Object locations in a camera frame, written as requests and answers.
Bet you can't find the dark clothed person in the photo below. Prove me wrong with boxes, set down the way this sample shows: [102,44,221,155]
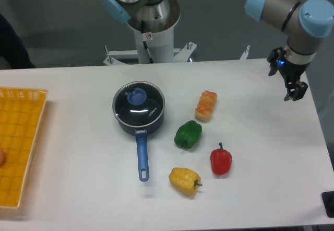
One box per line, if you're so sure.
[1,14,35,70]

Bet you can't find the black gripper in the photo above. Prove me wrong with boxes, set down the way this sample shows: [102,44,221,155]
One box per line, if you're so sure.
[267,47,309,101]

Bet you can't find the white metal base frame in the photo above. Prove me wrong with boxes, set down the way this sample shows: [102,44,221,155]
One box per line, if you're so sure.
[102,41,251,65]

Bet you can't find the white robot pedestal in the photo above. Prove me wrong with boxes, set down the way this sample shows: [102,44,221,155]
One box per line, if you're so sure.
[127,0,181,64]

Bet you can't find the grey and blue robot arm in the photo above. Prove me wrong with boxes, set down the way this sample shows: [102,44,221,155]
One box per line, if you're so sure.
[102,0,333,101]

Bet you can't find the yellow toy bell pepper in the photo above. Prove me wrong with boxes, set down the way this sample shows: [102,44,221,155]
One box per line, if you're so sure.
[169,167,202,197]

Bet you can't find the yellow woven basket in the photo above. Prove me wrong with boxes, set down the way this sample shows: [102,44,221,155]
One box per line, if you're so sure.
[1,87,48,209]

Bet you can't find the orange round object in basket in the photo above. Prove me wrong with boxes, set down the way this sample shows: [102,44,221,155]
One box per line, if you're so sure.
[0,148,6,166]

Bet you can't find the green toy bell pepper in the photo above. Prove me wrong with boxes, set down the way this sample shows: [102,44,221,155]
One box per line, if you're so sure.
[174,120,202,149]

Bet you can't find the red toy bell pepper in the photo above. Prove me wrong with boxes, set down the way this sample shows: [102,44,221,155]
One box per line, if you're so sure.
[210,142,233,176]

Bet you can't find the black device at table edge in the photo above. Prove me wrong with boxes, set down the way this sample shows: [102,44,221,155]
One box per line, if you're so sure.
[321,191,334,218]

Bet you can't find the dark saucepan with blue handle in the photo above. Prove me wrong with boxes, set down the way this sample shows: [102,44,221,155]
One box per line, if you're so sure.
[113,111,164,182]

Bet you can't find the toy bread loaf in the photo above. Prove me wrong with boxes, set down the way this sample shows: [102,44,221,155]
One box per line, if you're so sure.
[195,90,217,122]

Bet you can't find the glass lid with blue knob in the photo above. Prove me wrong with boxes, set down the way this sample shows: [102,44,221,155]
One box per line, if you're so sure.
[112,81,165,127]

